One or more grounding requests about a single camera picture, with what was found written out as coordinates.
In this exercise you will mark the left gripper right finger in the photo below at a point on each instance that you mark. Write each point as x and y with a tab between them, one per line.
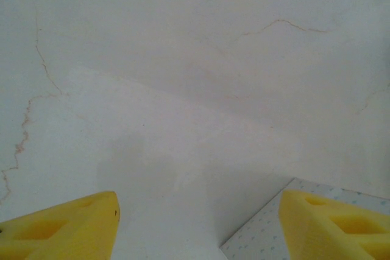
335	235

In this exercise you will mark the paper bag with animal print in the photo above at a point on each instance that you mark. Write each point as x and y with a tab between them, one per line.
259	235

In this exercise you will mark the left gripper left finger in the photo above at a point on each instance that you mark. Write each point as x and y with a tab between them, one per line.
61	232

